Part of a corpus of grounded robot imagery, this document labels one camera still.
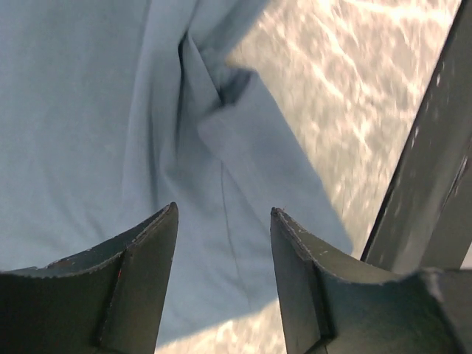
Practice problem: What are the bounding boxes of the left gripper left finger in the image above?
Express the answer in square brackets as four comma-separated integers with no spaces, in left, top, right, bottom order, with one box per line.
[1,203,178,353]

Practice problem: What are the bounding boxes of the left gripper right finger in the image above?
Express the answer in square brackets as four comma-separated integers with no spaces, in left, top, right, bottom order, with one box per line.
[270,208,471,353]

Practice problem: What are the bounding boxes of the blue-grey t-shirt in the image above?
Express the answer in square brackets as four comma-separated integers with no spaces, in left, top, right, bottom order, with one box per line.
[1,1,353,346]

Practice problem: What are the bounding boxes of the aluminium rail frame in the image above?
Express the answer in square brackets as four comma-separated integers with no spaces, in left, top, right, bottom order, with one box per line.
[361,1,471,274]

